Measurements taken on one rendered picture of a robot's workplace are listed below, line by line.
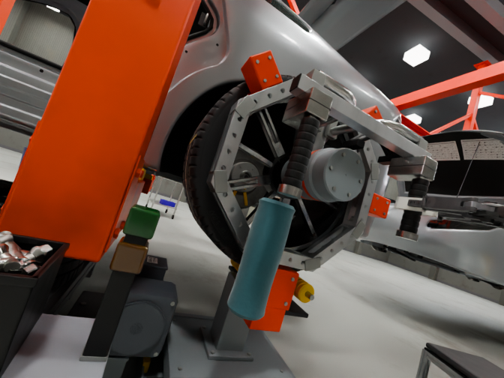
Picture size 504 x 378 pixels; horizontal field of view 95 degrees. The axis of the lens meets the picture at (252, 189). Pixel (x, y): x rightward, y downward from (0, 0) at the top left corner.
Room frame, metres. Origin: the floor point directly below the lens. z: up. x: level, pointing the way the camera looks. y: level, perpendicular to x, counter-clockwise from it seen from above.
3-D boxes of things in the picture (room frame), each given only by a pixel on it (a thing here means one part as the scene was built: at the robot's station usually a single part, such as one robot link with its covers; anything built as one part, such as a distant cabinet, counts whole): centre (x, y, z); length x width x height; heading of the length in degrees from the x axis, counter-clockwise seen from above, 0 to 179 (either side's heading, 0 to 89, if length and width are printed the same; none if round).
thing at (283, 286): (0.73, -0.12, 0.48); 0.16 x 0.12 x 0.17; 22
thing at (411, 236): (0.54, -0.38, 0.83); 0.04 x 0.04 x 0.16
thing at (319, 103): (0.45, -0.06, 0.93); 0.09 x 0.05 x 0.05; 22
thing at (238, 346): (0.86, -0.07, 0.32); 0.40 x 0.30 x 0.28; 112
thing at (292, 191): (0.42, -0.07, 0.83); 0.04 x 0.04 x 0.16
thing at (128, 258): (0.34, 0.14, 0.59); 0.04 x 0.04 x 0.04; 22
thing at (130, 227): (0.34, 0.14, 0.64); 0.04 x 0.04 x 0.04; 22
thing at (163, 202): (5.16, 1.80, 0.47); 1.00 x 0.58 x 0.94; 25
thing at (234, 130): (0.70, -0.14, 0.85); 0.54 x 0.07 x 0.54; 112
